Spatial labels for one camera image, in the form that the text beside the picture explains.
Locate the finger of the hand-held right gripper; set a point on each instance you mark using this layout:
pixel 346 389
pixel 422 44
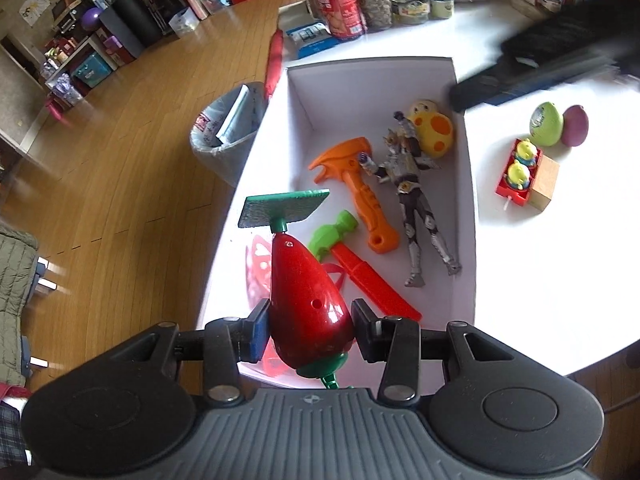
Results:
pixel 500 87

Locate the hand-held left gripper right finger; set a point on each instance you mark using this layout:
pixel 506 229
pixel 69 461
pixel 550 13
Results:
pixel 364 332

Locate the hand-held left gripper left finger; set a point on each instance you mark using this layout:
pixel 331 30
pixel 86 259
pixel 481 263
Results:
pixel 256 332

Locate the green toy egg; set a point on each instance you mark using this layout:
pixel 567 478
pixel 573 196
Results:
pixel 545 122

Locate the red toy with green base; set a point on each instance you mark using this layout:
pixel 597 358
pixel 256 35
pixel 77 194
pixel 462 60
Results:
pixel 305 300

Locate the yellow spotted toy egg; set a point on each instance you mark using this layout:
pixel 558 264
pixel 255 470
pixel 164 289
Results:
pixel 435 132

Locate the purple toy egg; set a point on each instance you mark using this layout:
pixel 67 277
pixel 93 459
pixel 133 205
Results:
pixel 577 127

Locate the red alien toy cart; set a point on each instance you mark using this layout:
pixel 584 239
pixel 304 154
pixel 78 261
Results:
pixel 520 175

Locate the wooden block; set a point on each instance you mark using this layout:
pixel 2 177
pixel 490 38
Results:
pixel 545 182

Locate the green red toy hammer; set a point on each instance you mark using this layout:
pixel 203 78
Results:
pixel 330 232

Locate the silver action figure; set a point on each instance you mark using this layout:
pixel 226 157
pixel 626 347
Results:
pixel 407 170

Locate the orange toy hammer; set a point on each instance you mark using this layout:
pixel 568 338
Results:
pixel 367 200

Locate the white cardboard box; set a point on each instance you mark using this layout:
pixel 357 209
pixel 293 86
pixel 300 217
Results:
pixel 320 105

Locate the red butterfly cutout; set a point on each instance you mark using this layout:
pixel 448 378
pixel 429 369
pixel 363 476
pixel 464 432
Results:
pixel 257 265

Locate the glass jar with nuts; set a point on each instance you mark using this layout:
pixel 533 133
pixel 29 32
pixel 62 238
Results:
pixel 375 5

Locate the lined trash bin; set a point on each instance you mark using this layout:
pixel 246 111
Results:
pixel 235 160

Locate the red tin can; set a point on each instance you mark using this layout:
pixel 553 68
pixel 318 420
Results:
pixel 340 5

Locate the blue packet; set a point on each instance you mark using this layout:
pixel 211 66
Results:
pixel 312 39

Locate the red strip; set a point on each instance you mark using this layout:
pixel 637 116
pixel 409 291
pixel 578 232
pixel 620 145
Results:
pixel 274 62

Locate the green quilted cloth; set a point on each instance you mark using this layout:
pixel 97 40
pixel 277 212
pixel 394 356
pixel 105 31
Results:
pixel 12 280

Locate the teal box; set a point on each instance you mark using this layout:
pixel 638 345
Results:
pixel 91 71

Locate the white plastic tub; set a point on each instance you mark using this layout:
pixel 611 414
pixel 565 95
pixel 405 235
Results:
pixel 183 23

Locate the black cylinder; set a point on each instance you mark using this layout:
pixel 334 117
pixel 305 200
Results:
pixel 127 25

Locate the purple ball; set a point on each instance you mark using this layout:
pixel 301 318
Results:
pixel 92 18

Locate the white wall drawing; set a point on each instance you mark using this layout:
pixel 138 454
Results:
pixel 37 1

